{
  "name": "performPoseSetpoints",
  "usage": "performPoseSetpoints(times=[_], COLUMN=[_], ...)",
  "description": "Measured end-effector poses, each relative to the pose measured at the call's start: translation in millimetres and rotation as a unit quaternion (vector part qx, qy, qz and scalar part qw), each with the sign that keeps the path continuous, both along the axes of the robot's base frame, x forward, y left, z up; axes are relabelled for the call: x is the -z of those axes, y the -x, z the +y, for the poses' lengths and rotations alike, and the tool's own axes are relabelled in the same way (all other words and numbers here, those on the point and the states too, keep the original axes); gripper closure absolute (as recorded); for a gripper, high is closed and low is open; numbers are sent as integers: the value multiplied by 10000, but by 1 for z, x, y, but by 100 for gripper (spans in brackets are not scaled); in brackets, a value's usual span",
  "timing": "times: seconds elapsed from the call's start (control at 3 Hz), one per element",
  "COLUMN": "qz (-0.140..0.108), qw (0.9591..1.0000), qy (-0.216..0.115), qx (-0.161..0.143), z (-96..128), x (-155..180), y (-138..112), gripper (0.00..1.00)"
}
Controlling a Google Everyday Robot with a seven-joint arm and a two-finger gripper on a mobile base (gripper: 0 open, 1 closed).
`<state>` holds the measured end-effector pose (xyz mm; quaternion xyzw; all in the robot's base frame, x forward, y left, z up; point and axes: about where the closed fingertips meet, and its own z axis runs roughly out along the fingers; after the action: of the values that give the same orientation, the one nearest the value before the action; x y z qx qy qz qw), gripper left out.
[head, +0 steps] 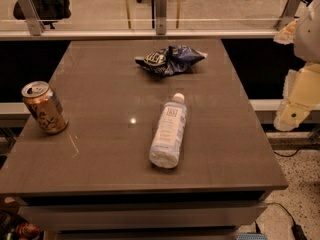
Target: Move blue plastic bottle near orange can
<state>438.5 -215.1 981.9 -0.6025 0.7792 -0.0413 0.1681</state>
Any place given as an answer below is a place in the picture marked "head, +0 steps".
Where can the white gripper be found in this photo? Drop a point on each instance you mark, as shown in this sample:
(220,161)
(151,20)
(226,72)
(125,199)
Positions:
(308,39)

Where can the blue plastic water bottle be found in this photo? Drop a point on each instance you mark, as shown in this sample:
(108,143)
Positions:
(165,148)

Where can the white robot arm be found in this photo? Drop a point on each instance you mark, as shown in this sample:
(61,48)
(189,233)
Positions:
(307,36)

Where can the orange soda can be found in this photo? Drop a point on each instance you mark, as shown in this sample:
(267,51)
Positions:
(44,106)

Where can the blue crumpled chip bag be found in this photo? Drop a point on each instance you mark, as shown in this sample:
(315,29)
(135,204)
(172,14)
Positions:
(172,60)

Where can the grey table drawer unit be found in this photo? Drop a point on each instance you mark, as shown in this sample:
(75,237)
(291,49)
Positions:
(219,220)

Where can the black office chair left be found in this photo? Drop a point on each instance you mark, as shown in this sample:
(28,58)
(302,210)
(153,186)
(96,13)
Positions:
(51,11)

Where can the red object lower left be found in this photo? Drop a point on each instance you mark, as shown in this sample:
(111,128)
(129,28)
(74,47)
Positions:
(27,231)

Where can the metal railing post right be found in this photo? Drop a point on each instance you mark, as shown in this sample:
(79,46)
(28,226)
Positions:
(288,14)

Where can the metal railing post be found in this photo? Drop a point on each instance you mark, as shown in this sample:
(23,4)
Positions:
(161,17)
(35,26)
(288,14)

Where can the metal railing post centre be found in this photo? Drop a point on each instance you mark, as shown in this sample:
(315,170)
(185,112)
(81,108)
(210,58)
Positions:
(161,17)

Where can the metal railing post left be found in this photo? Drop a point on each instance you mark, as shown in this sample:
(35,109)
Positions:
(35,26)

